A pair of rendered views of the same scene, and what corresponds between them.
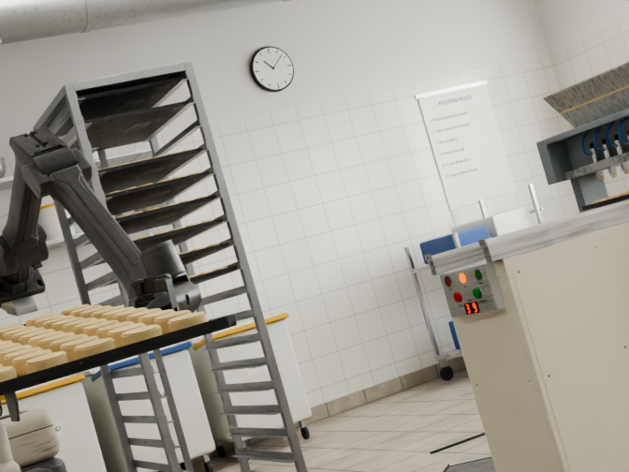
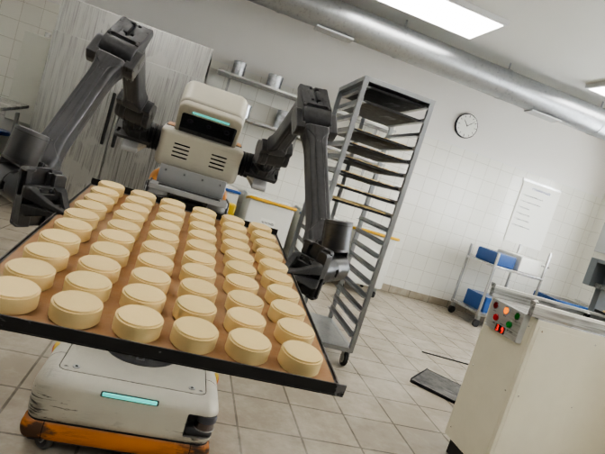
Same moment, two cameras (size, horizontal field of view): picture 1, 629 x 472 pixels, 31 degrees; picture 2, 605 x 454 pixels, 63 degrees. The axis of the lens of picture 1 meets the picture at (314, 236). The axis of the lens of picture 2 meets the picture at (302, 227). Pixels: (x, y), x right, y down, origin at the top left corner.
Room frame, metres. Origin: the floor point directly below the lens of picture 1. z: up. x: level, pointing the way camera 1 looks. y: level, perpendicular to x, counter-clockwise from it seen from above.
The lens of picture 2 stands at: (0.86, 0.10, 1.13)
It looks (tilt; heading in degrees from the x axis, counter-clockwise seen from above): 6 degrees down; 13
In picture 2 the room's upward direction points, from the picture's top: 17 degrees clockwise
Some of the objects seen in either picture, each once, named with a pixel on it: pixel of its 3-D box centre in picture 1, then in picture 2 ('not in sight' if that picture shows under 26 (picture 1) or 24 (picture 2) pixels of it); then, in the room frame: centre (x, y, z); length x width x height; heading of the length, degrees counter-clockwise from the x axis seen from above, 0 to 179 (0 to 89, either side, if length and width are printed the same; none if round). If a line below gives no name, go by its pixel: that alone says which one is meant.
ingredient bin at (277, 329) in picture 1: (247, 388); (361, 258); (6.91, 0.65, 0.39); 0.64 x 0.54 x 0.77; 24
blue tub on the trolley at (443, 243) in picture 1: (455, 244); (495, 257); (7.52, -0.89, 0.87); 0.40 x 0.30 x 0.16; 30
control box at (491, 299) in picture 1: (471, 290); (506, 320); (3.35, -0.41, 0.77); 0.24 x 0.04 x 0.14; 29
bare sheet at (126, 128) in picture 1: (118, 131); (376, 113); (4.27, 0.62, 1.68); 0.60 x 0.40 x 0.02; 25
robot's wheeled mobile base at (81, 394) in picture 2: not in sight; (134, 377); (2.61, 0.97, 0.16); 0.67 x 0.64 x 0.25; 27
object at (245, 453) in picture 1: (260, 454); (343, 306); (4.35, 0.43, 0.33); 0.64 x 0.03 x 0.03; 25
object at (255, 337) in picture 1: (228, 342); (363, 247); (4.35, 0.43, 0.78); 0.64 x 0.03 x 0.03; 25
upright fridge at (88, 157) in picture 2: not in sight; (118, 129); (5.42, 3.31, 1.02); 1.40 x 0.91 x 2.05; 117
